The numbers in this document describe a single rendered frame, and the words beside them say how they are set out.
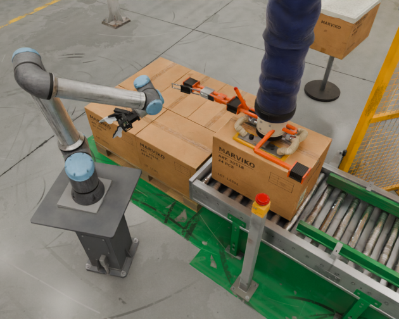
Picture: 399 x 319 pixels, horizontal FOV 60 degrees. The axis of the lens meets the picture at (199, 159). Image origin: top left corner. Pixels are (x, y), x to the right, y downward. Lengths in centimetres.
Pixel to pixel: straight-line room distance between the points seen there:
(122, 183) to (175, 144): 65
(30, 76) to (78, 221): 86
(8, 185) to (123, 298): 154
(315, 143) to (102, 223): 131
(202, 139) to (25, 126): 208
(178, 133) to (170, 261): 97
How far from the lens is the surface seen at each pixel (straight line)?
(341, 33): 359
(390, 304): 222
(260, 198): 172
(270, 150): 204
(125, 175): 222
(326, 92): 424
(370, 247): 233
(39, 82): 160
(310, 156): 209
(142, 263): 272
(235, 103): 213
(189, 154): 257
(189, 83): 228
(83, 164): 195
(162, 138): 272
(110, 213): 206
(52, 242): 300
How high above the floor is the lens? 240
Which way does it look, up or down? 47 degrees down
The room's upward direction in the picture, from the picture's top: 1 degrees counter-clockwise
